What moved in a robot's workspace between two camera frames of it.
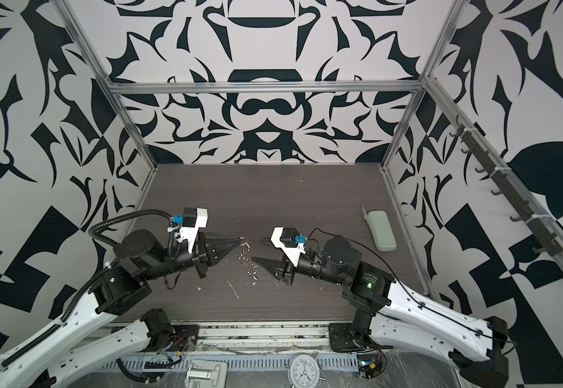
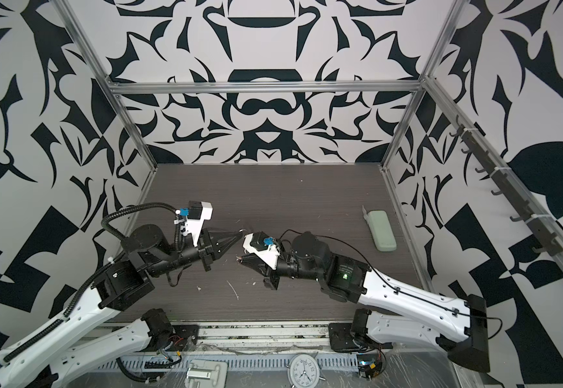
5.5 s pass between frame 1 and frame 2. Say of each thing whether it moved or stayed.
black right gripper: moved
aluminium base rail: stayed
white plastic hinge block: stayed
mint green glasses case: stayed
